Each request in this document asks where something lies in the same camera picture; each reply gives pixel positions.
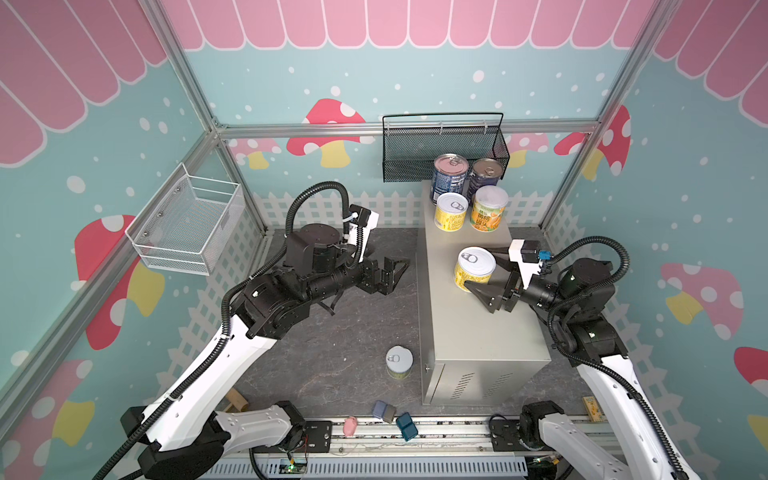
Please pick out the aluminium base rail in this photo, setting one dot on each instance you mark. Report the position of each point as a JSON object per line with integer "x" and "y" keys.
{"x": 445, "y": 447}

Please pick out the yellow can white lid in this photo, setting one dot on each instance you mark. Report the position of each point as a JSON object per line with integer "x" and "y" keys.
{"x": 474, "y": 269}
{"x": 489, "y": 204}
{"x": 399, "y": 362}
{"x": 450, "y": 213}

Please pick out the wooden mallet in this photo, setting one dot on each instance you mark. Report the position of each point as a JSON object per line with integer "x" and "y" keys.
{"x": 235, "y": 402}

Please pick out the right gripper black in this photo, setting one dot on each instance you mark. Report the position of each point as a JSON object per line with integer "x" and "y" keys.
{"x": 509, "y": 291}

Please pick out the black wire mesh basket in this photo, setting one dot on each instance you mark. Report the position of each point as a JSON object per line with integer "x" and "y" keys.
{"x": 412, "y": 141}

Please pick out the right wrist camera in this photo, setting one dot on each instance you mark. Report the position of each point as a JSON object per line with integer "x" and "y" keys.
{"x": 530, "y": 259}

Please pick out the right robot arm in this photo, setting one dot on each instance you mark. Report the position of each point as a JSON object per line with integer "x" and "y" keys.
{"x": 568, "y": 293}

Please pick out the white wire mesh basket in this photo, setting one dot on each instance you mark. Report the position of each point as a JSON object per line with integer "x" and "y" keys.
{"x": 187, "y": 224}

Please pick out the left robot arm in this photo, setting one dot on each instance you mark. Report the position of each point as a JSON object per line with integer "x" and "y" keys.
{"x": 322, "y": 256}

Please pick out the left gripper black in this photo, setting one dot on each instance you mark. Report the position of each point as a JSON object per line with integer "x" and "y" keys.
{"x": 385, "y": 284}

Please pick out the blue can pink lid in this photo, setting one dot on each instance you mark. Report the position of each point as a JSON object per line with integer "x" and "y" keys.
{"x": 449, "y": 174}

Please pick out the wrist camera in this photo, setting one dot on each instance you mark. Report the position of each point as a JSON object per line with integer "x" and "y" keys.
{"x": 360, "y": 222}
{"x": 530, "y": 259}

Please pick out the pink toy block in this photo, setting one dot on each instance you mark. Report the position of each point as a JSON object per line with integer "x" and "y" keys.
{"x": 350, "y": 426}

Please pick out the grey metal cabinet counter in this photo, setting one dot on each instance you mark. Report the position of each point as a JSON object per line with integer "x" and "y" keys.
{"x": 468, "y": 355}

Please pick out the dark blue tall can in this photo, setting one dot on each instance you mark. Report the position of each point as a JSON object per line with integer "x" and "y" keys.
{"x": 484, "y": 172}

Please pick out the grey purple toy block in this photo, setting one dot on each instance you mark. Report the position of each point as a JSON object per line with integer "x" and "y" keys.
{"x": 384, "y": 411}

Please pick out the small wooden block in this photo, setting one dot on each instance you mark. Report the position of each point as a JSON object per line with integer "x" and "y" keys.
{"x": 593, "y": 409}

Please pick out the teal toy block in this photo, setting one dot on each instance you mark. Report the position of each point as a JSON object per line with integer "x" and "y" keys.
{"x": 407, "y": 427}

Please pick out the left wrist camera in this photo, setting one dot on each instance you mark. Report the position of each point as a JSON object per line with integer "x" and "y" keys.
{"x": 360, "y": 222}

